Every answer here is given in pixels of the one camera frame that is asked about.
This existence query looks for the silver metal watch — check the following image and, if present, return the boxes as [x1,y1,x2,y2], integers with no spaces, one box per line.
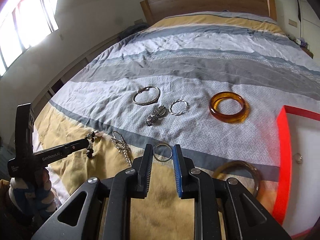
[145,105,167,126]

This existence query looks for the wooden headboard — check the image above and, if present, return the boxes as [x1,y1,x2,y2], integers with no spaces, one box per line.
[140,0,277,25]

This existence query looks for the left hand blue white glove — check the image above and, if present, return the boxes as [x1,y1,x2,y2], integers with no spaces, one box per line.
[9,168,56,221]

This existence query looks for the silver chain bracelet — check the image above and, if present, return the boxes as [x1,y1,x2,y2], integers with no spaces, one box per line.
[111,130,133,168]

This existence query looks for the window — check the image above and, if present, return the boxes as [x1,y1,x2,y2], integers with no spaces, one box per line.
[1,0,59,76]

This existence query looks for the wall socket plate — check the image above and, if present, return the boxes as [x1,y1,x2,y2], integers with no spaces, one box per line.
[289,19,298,28]

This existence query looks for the dark clothes pile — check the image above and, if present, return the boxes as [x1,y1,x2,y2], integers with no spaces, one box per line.
[119,22,149,40]

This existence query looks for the amber orange bangle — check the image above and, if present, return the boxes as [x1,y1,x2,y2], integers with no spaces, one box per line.
[209,92,250,124]

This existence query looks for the thin silver ring bangle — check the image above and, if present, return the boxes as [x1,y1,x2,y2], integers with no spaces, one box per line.
[153,142,173,163]

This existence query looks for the items on nightstand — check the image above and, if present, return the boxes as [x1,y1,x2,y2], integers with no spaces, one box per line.
[293,37,309,48]

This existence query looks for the dark brown bangle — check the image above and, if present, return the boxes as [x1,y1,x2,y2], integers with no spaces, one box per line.
[213,160,261,198]

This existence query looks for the white wardrobe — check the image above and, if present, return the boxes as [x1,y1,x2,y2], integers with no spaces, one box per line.
[299,0,320,64]

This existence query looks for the twisted silver bangle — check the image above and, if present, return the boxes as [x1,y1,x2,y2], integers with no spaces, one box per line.
[169,99,189,116]

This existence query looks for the silver clasp bangle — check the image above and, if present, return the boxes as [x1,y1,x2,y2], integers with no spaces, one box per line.
[132,86,161,106]

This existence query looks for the striped bed duvet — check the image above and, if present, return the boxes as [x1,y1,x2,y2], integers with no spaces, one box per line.
[34,12,319,239]

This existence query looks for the wooden nightstand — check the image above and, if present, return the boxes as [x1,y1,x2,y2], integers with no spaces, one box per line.
[301,47,313,59]

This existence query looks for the red white jewelry box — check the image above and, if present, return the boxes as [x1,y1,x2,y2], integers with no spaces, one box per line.
[272,105,319,239]

